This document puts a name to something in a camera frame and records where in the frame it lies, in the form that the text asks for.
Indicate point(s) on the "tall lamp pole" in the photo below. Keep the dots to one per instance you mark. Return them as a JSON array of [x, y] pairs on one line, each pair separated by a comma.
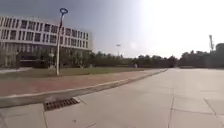
[[118, 50]]

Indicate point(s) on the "grass strip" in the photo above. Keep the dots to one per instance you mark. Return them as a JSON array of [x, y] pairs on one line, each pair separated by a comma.
[[83, 71]]

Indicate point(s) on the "row of trees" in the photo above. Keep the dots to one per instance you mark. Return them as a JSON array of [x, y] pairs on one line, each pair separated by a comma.
[[150, 61]]

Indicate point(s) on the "pale concrete slab plaza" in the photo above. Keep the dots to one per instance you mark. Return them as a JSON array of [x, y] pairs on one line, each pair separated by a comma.
[[140, 100]]

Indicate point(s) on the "metal drain grate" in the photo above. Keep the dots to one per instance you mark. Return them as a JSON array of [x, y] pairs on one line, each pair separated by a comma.
[[60, 103]]

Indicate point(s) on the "grey stone kerb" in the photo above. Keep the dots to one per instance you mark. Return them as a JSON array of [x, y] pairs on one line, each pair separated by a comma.
[[50, 95]]

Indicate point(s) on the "white building with window rows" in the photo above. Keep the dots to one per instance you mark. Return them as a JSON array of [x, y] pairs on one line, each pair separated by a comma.
[[33, 33]]

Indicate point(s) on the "pale paved path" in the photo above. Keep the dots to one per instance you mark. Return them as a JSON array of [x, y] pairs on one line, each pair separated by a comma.
[[13, 70]]

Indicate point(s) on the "tall thin chimney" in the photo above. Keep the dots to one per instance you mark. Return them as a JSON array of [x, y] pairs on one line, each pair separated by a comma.
[[211, 42]]

